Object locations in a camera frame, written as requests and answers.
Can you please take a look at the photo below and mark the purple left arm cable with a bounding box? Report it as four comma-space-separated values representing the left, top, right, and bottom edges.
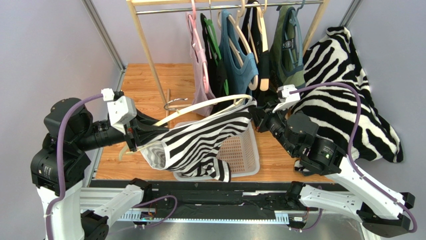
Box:
44, 93, 178, 240

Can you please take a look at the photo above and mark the lilac tank top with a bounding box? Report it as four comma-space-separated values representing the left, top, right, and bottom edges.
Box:
186, 12, 216, 105

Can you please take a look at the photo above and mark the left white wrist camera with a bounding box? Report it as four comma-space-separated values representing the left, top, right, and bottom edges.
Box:
101, 88, 137, 134

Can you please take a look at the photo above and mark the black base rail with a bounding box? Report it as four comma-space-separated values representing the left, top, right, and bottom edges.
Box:
90, 178, 318, 223

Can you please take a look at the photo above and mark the wooden clothes rack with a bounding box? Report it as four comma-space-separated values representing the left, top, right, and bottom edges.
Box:
126, 0, 329, 117

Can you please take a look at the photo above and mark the pink plastic hanger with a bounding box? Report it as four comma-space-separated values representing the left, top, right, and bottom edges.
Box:
186, 0, 210, 98

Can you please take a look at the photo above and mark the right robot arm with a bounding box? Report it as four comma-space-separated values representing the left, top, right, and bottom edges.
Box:
249, 107, 418, 238

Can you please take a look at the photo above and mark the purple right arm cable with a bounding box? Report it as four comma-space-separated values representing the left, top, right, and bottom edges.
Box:
289, 82, 419, 234

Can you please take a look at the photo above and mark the cream plastic hanger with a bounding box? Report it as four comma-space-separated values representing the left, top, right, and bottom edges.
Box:
118, 94, 254, 161

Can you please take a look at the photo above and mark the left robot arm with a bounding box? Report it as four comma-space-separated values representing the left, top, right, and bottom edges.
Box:
30, 95, 168, 240

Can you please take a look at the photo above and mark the zebra print blanket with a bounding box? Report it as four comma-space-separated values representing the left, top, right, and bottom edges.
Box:
291, 26, 404, 163

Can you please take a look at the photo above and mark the light wooden hanger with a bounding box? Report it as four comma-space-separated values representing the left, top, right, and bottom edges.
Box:
247, 1, 270, 92

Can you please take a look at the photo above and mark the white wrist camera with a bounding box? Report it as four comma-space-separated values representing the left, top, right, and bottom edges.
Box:
272, 84, 301, 113
101, 88, 137, 134

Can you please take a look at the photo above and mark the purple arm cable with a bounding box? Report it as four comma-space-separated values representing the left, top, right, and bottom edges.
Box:
44, 93, 178, 240
289, 82, 419, 234

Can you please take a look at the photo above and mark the green plastic hanger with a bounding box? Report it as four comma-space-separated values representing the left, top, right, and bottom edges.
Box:
203, 17, 229, 96

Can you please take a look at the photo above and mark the white plastic basket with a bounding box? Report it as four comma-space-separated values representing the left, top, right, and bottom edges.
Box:
171, 118, 261, 182

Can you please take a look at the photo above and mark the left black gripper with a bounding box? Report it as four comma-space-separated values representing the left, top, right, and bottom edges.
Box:
72, 103, 168, 152

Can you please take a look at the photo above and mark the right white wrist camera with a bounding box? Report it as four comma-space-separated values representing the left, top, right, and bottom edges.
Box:
272, 84, 301, 113

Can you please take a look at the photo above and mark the blue tank top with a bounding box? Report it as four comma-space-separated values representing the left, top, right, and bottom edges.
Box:
220, 9, 260, 101

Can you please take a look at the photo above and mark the cream hanger under blue top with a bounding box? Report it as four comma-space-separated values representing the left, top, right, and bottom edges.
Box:
217, 0, 259, 91

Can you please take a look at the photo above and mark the black white striped tank top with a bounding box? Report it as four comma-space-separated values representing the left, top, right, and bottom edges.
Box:
139, 99, 257, 182

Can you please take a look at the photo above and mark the teal plastic hanger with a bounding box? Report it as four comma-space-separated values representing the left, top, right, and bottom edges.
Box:
277, 0, 306, 70

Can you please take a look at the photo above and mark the olive green tank top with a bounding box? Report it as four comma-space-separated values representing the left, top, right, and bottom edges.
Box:
269, 6, 306, 89

